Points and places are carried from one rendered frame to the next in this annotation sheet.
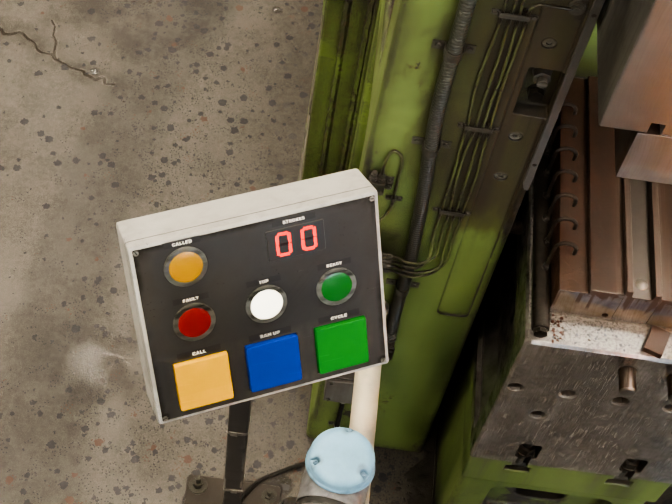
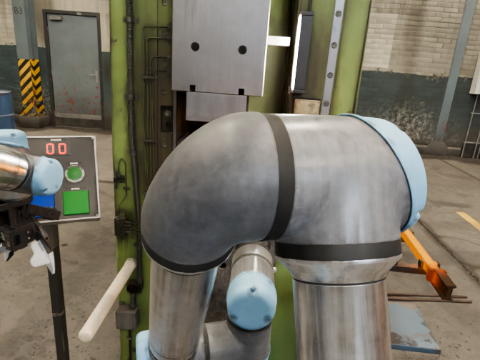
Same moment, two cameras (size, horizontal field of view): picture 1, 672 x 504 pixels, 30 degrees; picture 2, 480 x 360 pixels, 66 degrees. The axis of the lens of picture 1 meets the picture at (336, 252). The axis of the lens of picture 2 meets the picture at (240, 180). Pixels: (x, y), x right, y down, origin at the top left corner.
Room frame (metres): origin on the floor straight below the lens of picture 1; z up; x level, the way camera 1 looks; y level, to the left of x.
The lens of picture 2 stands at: (-0.20, -0.64, 1.47)
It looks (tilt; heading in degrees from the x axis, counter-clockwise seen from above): 18 degrees down; 5
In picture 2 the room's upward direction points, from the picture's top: 4 degrees clockwise
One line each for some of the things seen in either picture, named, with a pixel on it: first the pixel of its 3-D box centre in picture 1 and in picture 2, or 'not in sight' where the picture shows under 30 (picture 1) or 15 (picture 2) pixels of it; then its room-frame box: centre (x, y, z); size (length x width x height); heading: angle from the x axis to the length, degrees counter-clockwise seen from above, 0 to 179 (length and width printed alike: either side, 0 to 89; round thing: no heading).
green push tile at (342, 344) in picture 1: (341, 343); (76, 202); (0.84, -0.03, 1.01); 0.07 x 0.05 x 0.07; 118
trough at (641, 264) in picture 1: (639, 182); not in sight; (1.23, -0.45, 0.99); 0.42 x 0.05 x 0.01; 3
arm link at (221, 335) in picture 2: not in sight; (238, 343); (0.31, -0.61, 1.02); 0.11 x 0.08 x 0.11; 111
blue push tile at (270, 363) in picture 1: (273, 361); (41, 205); (0.79, 0.06, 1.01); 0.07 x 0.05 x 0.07; 118
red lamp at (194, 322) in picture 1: (194, 322); not in sight; (0.79, 0.17, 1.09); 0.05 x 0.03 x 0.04; 93
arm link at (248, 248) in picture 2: not in sight; (253, 266); (0.40, -0.62, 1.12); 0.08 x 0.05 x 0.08; 93
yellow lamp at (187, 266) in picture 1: (185, 266); not in sight; (0.82, 0.19, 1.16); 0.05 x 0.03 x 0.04; 93
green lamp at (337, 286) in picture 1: (336, 286); (74, 173); (0.88, -0.01, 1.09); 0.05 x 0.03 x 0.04; 93
